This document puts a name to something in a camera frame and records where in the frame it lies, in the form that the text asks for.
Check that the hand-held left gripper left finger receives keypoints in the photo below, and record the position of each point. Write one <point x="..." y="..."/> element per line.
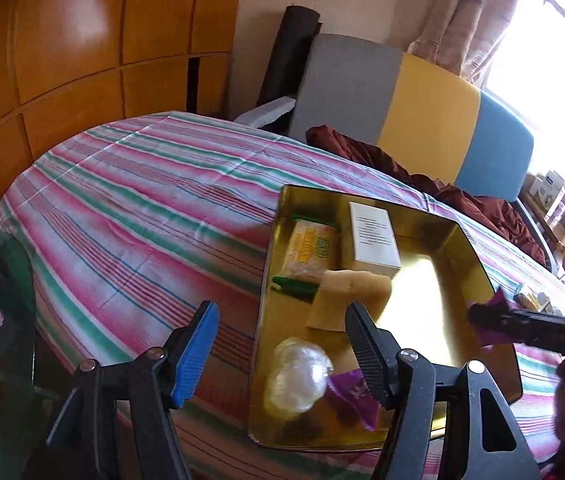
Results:
<point x="192" y="360"/>

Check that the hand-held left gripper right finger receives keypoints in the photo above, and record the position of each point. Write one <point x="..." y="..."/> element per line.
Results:
<point x="367" y="355"/>

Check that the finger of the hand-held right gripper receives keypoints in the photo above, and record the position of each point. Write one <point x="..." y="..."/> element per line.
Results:
<point x="537" y="327"/>

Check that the purple wrapper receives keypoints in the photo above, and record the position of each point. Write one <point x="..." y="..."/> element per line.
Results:
<point x="497" y="302"/>
<point x="352" y="395"/>

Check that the yellow sponge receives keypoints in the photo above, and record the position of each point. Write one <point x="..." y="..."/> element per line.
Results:
<point x="362" y="285"/>
<point x="327" y="310"/>

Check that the clear plastic bag ball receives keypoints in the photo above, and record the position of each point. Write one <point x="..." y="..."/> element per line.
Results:
<point x="297" y="375"/>

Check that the gold metal tray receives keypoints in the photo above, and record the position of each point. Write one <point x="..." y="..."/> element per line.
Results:
<point x="422" y="300"/>

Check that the white carton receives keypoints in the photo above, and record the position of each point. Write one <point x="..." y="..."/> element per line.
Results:
<point x="372" y="235"/>

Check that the small yellow packet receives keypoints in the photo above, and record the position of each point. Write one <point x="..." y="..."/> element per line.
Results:
<point x="525" y="297"/>

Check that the wooden desk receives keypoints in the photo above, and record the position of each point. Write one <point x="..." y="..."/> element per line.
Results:
<point x="557" y="240"/>

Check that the white printed box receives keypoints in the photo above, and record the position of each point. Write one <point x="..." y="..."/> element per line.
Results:
<point x="547" y="190"/>

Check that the maroon blanket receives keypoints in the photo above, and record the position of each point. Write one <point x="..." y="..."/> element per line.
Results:
<point x="462" y="205"/>

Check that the striped bedsheet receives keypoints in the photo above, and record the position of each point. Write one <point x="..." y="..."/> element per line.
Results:
<point x="137" y="200"/>

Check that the green glass table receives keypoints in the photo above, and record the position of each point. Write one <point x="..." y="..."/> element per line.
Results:
<point x="7" y="385"/>

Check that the window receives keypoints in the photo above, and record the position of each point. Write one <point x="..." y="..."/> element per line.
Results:
<point x="547" y="70"/>

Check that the grey yellow blue sofa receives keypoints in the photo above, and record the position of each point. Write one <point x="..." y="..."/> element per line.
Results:
<point x="342" y="85"/>

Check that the beige curtain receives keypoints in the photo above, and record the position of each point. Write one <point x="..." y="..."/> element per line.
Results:
<point x="462" y="15"/>

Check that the black rolled mat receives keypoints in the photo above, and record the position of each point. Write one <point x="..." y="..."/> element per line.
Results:
<point x="287" y="55"/>

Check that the wooden wardrobe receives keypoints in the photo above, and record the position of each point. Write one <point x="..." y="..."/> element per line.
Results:
<point x="62" y="50"/>

